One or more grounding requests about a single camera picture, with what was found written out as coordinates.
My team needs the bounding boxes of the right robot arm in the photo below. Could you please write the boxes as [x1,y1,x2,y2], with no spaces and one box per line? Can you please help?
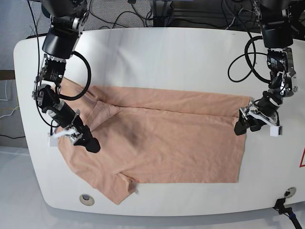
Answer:
[32,0,101,153]

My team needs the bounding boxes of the peach pink T-shirt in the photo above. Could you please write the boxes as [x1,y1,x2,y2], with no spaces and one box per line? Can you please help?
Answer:
[58,85,251,204]

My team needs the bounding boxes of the left table cable grommet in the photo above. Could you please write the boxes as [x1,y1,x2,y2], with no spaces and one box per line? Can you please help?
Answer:
[79,194,95,206]

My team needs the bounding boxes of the black clamp with cable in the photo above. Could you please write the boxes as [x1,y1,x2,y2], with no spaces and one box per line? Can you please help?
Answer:
[273,198,302,229]

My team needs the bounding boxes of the red triangle sticker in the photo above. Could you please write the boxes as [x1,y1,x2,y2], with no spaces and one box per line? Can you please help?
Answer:
[299,149,305,167]

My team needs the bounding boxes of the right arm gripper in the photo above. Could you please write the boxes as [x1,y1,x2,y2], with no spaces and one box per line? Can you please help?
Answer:
[49,100,100,153]

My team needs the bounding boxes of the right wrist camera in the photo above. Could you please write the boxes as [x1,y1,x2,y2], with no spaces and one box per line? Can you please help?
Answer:
[48,135,58,147]

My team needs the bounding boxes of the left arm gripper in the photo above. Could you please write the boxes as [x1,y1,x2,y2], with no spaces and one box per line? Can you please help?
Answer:
[234,95,280,135]

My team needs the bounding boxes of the table cable grommet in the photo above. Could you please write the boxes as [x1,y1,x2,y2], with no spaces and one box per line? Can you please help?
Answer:
[79,194,95,206]
[284,187,296,198]

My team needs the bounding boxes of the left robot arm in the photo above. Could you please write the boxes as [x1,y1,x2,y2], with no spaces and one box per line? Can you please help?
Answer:
[234,0,305,136]

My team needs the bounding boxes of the right table cable grommet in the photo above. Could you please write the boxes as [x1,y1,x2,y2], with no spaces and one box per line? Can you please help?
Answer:
[284,187,296,198]

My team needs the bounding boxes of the black metal frame post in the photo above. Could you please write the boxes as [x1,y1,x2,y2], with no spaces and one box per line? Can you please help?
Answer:
[149,0,174,27]

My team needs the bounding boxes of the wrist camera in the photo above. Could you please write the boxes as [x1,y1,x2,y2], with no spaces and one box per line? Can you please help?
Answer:
[270,125,282,137]
[48,135,58,147]

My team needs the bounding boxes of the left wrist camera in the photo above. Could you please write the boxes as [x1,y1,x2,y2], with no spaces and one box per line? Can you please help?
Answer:
[270,125,282,137]

